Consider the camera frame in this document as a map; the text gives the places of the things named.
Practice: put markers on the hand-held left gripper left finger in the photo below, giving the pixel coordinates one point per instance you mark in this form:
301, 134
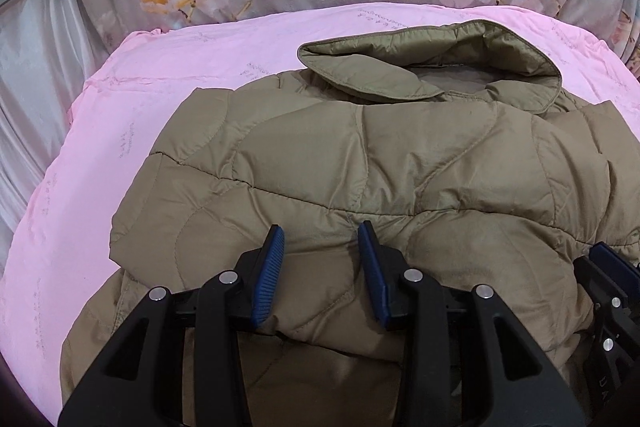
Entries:
267, 277

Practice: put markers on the pink blanket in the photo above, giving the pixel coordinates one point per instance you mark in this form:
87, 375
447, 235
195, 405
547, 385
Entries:
100, 157

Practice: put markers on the silver satin cloth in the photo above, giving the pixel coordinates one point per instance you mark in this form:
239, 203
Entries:
35, 72

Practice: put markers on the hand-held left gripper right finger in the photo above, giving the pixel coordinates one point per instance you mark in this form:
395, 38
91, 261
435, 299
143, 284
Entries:
372, 272

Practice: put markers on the khaki quilted jacket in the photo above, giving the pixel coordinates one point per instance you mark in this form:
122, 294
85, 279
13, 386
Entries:
400, 167

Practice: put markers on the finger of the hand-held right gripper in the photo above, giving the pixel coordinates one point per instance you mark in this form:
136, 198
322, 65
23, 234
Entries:
612, 257
602, 289

